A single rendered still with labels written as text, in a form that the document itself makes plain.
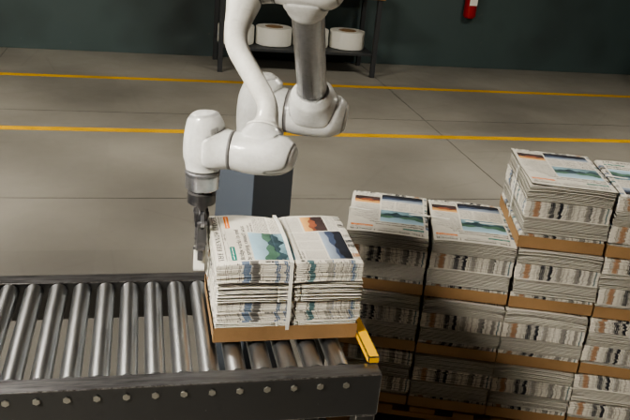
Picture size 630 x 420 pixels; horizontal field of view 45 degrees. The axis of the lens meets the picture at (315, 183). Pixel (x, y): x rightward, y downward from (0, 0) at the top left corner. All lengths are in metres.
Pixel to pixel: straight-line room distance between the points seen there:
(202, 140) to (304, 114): 0.74
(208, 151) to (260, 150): 0.13
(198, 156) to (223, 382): 0.56
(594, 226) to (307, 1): 1.21
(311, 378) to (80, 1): 7.42
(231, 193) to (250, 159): 0.90
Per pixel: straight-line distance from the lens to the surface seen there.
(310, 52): 2.39
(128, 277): 2.29
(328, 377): 1.90
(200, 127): 1.93
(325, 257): 1.94
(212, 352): 1.97
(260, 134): 1.92
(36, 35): 9.08
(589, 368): 2.95
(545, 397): 2.99
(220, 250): 1.93
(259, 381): 1.87
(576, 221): 2.67
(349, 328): 2.03
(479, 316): 2.78
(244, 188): 2.74
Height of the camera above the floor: 1.89
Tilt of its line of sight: 21 degrees down
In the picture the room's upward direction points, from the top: 5 degrees clockwise
